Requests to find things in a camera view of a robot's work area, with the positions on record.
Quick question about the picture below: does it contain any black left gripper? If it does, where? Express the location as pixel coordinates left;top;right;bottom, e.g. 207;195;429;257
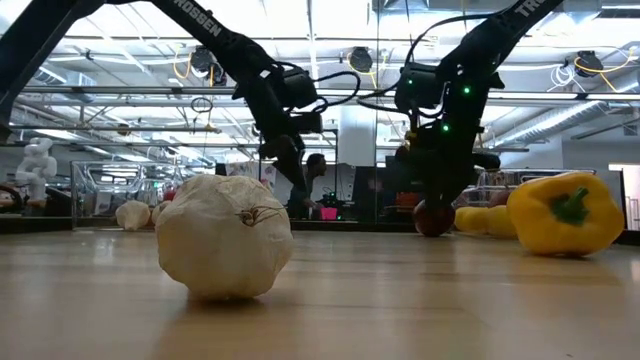
234;64;325;194

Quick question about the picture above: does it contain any yellow lemon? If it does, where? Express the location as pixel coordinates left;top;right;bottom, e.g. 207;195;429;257
453;205;490;236
485;204;519;240

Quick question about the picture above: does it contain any long ceiling light bar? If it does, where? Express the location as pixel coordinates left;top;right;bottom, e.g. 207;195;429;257
22;87;640;101

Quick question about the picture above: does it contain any yellow bell pepper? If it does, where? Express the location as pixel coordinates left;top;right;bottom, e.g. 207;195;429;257
506;171;626;258

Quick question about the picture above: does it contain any black metal frame rig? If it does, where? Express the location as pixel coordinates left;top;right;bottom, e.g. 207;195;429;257
257;127;340;221

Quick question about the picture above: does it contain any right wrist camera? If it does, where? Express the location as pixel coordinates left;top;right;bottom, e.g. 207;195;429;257
394;62;445;114

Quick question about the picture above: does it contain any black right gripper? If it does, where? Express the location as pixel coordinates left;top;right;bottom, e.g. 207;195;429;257
414;44;504;204

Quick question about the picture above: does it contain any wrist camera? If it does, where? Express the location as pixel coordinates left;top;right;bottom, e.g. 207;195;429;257
277;66;321;110
394;62;445;114

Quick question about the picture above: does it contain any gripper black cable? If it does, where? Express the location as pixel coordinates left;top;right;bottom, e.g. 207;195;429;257
403;12;499;69
312;69;362;115

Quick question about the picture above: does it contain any black ceiling cable reel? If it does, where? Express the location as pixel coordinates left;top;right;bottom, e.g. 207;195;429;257
348;47;374;75
188;45;217;76
574;49;605;78

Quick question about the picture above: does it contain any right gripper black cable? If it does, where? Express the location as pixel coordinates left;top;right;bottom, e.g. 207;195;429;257
403;12;499;69

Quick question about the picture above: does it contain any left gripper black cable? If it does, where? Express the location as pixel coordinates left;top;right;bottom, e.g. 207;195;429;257
312;69;362;115

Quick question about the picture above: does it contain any black equipment block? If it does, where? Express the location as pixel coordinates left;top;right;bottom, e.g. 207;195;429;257
352;149;421;224

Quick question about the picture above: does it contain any dark red apple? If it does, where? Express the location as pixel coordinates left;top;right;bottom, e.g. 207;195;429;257
412;198;456;239

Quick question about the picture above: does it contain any clear plastic bin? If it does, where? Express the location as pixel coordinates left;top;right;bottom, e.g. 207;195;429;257
452;168;599;236
71;160;201;230

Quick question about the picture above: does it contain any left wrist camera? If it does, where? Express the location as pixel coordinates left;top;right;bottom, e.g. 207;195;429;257
277;66;321;110

